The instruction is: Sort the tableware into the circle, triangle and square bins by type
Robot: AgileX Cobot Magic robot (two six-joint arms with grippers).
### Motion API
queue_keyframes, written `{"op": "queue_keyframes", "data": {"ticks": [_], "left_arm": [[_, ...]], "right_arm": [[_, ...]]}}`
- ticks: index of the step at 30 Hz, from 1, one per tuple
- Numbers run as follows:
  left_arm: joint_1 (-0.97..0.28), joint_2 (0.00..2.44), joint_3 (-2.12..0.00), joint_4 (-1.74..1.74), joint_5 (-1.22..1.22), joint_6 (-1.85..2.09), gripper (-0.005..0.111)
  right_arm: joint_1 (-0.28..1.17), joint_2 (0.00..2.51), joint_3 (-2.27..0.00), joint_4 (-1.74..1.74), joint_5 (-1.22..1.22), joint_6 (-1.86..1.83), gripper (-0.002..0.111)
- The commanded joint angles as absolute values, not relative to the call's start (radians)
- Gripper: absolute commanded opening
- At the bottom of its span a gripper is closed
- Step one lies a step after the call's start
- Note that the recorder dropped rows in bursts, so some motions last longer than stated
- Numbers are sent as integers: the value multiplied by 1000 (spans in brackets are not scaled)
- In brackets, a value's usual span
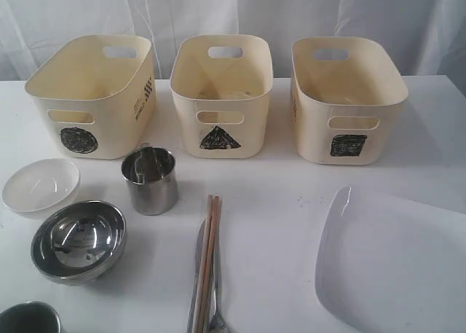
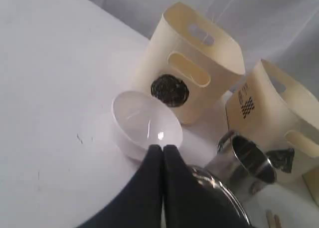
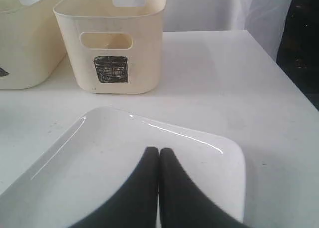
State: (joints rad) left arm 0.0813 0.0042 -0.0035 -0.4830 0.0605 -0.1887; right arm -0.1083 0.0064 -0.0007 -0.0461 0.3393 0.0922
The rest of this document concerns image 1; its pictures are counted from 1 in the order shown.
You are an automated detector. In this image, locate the wooden chopstick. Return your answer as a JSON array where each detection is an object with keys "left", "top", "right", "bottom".
[
  {"left": 191, "top": 195, "right": 213, "bottom": 333},
  {"left": 197, "top": 195, "right": 220, "bottom": 332}
]

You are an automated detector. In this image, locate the stainless steel knife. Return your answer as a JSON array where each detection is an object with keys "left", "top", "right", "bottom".
[{"left": 186, "top": 222, "right": 205, "bottom": 333}]

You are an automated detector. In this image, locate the stainless steel mug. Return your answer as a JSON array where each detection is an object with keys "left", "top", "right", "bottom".
[{"left": 121, "top": 143, "right": 178, "bottom": 216}]

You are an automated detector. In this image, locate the stainless steel bowl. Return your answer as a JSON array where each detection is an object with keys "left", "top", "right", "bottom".
[{"left": 30, "top": 200, "right": 127, "bottom": 286}]

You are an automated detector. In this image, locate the white ceramic bowl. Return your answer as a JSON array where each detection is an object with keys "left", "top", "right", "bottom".
[{"left": 1, "top": 158, "right": 81, "bottom": 219}]

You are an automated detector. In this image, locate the small steel cup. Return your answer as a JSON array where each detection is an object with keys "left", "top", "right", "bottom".
[{"left": 1, "top": 301, "right": 65, "bottom": 332}]

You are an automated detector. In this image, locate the cream bin with triangle mark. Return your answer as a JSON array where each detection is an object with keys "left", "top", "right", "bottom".
[{"left": 170, "top": 34, "right": 273, "bottom": 159}]

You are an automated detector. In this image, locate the cream bin with square mark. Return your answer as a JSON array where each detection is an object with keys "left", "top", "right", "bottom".
[{"left": 290, "top": 36, "right": 408, "bottom": 165}]

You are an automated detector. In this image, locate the cream bin with circle mark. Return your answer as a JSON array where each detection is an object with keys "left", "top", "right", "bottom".
[{"left": 25, "top": 34, "right": 157, "bottom": 160}]

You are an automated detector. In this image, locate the white square plate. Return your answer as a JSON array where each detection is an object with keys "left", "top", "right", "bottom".
[{"left": 315, "top": 186, "right": 465, "bottom": 332}]

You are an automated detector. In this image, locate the white curtain backdrop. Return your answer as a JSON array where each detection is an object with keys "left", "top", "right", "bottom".
[{"left": 1, "top": 0, "right": 465, "bottom": 89}]

